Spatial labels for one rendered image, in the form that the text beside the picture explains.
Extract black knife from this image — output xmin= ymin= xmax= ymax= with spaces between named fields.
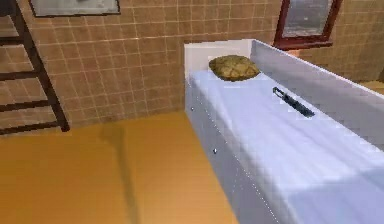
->
xmin=272 ymin=86 xmax=316 ymax=119

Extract brown round bread loaf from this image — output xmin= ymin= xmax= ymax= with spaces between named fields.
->
xmin=208 ymin=54 xmax=261 ymax=83

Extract white kitchen counter cabinet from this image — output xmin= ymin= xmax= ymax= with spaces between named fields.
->
xmin=183 ymin=38 xmax=384 ymax=224

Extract red framed window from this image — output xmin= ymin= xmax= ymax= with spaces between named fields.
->
xmin=272 ymin=0 xmax=344 ymax=51

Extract dark brown wooden shelf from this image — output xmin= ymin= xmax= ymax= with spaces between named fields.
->
xmin=0 ymin=0 xmax=71 ymax=136

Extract dark framed wall picture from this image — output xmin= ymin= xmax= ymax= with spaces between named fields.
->
xmin=28 ymin=0 xmax=122 ymax=18

